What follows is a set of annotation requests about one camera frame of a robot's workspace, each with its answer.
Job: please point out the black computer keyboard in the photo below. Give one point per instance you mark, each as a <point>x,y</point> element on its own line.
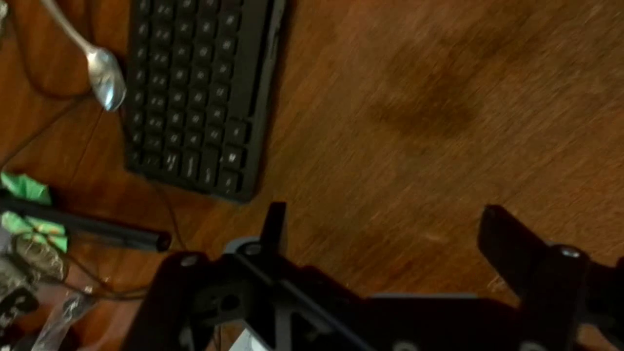
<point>198,87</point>

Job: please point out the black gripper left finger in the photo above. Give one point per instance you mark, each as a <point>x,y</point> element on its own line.
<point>271,235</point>

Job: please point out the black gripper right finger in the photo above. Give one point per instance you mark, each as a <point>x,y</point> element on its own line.
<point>509,247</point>

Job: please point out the silver metal spoon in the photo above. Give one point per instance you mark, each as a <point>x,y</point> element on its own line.
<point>103,73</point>

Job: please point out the black thin rod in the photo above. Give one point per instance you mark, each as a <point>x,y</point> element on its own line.
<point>103,231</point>

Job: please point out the green plastic wrapper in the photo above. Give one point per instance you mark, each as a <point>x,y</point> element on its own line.
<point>25,188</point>

